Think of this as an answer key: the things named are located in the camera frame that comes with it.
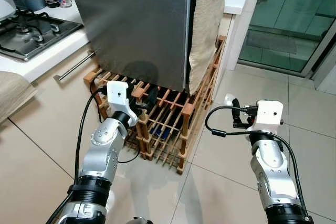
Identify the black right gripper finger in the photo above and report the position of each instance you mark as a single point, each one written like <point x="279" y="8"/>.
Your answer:
<point x="236" y="106"/>

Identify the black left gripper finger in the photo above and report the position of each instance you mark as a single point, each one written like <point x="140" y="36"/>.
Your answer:
<point x="150" y="98"/>

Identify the silver mini fridge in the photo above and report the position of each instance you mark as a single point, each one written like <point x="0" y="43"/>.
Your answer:
<point x="131" y="24"/>

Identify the wooden wine rack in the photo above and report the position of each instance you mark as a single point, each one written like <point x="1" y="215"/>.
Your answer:
<point x="184" y="114"/>

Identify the cream kitchen base cabinet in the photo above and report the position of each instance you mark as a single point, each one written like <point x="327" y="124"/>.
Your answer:
<point x="65" y="64"/>

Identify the beige hanging cloth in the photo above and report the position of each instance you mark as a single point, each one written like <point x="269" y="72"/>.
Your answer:
<point x="207" y="24"/>

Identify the green tinted glass door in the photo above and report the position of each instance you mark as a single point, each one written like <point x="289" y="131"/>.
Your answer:
<point x="289" y="19"/>

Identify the white counter unit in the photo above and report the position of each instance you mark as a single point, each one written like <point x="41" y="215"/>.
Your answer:
<point x="241" y="3"/>

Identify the grey robot left foot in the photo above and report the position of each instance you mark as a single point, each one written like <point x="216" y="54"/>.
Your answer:
<point x="139" y="221"/>

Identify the steel gas hob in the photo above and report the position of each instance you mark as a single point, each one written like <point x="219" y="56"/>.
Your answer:
<point x="31" y="35"/>

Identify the grey blue pot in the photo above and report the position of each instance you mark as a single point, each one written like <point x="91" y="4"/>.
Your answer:
<point x="31" y="4"/>

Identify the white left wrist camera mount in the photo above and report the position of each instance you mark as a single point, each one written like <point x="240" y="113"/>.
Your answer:
<point x="117" y="95"/>

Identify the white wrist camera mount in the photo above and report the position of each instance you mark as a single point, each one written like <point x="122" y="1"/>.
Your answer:
<point x="117" y="95"/>
<point x="269" y="114"/>

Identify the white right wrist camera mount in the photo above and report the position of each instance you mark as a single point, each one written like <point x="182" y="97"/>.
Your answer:
<point x="269" y="114"/>

